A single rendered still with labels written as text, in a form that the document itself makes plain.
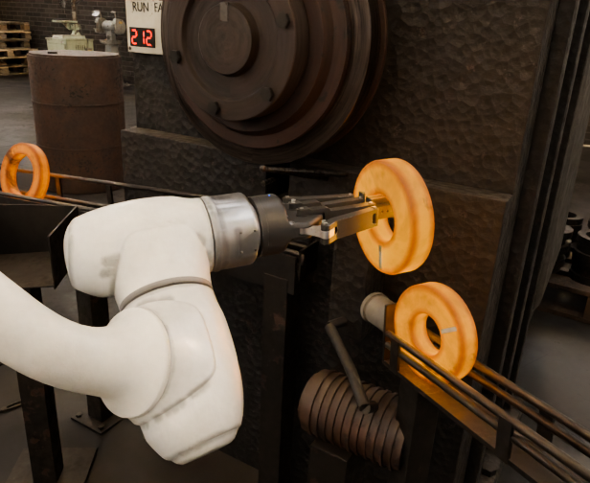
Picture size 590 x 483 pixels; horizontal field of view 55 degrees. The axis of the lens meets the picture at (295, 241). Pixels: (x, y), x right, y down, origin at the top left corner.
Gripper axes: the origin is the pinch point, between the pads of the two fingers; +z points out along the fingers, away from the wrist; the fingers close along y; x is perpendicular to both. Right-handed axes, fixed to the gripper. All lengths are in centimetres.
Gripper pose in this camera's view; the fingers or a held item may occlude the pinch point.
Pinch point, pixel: (390, 204)
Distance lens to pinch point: 78.7
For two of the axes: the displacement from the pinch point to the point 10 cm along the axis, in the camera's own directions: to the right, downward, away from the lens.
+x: 0.0, -9.2, -3.8
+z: 9.1, -1.6, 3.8
